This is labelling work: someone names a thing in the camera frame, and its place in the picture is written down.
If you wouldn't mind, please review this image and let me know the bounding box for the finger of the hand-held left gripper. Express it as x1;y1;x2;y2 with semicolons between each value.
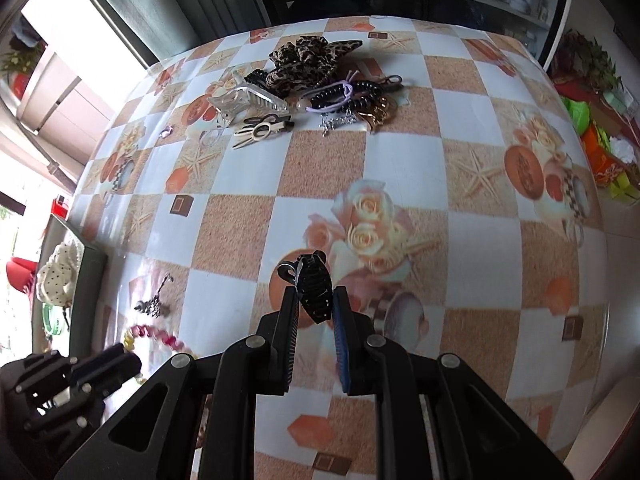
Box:
22;368;143;437
0;344;143;397

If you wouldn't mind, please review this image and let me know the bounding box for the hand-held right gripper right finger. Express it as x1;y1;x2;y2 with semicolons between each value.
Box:
332;285;573;480

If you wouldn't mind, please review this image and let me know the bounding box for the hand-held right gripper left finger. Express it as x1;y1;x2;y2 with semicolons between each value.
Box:
55;285;302;480

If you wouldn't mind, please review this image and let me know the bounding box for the small black claw clip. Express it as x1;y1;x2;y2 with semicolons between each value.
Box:
277;251;335;323

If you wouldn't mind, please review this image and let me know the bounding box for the green translucent bangle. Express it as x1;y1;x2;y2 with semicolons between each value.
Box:
42;302;68;336

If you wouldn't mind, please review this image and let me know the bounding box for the shallow black cardboard box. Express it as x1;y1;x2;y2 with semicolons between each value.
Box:
31;217;109;358

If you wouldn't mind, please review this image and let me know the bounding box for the white polka dot scrunchie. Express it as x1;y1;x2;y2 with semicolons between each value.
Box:
36;241;83;306

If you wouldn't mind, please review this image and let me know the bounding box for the silver scorpion charm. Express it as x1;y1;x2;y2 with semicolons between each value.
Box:
134;273;174;320

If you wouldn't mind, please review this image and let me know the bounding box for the red plastic chair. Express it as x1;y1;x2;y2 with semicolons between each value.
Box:
7;257;38;295

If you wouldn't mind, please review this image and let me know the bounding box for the checkered printed tablecloth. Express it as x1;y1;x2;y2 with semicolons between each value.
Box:
67;15;611;480

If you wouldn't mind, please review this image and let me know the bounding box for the beige and black hair clip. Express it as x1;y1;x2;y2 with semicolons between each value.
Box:
232;114;293;150

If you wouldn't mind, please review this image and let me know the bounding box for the small silver hair clip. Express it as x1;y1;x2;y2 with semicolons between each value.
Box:
319;110;358;136

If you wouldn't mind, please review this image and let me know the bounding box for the brown metallic hair clip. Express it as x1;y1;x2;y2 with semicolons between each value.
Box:
357;94;398;133

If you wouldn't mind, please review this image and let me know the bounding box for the clear plastic claw clip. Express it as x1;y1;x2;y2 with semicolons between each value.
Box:
207;72;290;118

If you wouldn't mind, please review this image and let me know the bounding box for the white low cabinet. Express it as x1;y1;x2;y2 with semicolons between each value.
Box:
17;52;116;166

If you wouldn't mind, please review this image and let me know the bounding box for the leopard print scrunchie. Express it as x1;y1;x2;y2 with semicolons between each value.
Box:
266;35;363;93

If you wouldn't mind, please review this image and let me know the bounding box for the potted plant in red pot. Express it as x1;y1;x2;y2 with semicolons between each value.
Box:
0;42;43;101

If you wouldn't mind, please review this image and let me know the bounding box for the orange gift box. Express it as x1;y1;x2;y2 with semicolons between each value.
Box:
582;125;626;186

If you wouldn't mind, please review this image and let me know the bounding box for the green plastic bag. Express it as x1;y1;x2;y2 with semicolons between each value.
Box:
560;95;593;136

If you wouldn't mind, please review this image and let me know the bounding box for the grey curtain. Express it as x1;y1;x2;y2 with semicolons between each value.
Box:
75;0;271;68

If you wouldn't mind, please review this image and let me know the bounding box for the leafy green plant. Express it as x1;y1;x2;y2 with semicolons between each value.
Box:
550;30;621;91

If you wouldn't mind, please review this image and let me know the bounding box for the pink yellow spiral hair tie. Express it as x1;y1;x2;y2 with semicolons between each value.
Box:
122;324;198;361

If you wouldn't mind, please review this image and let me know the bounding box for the black spiral hair tie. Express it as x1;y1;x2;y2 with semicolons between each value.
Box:
300;79;381;111

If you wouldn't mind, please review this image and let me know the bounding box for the thin purple hair tie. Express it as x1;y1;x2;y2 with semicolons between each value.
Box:
305;72;358;111

